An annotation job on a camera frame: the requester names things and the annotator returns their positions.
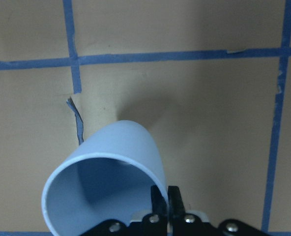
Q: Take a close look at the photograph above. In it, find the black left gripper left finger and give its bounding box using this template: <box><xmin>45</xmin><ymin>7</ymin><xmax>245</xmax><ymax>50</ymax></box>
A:
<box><xmin>150</xmin><ymin>185</ymin><xmax>169</xmax><ymax>218</ymax></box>

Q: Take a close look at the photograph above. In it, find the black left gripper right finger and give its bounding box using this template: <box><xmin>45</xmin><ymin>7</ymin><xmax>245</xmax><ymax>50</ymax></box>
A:
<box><xmin>168</xmin><ymin>186</ymin><xmax>186</xmax><ymax>219</ymax></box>

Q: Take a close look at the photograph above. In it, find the light blue plastic cup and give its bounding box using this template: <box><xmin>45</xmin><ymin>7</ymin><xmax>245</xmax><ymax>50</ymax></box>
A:
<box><xmin>41</xmin><ymin>120</ymin><xmax>168</xmax><ymax>236</ymax></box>

